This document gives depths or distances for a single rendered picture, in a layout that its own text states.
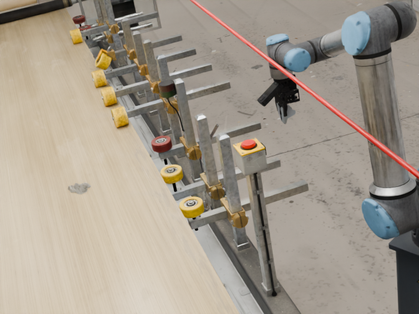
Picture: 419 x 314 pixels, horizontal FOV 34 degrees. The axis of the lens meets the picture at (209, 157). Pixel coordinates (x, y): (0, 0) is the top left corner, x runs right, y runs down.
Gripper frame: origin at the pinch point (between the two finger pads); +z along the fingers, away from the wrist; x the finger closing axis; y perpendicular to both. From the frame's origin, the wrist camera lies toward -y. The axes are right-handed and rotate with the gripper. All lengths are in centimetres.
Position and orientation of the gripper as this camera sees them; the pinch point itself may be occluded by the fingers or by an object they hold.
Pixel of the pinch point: (282, 121)
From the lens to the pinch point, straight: 285.9
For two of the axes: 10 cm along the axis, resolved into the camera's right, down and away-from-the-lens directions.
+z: 1.7, 8.6, 4.8
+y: 9.3, -3.0, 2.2
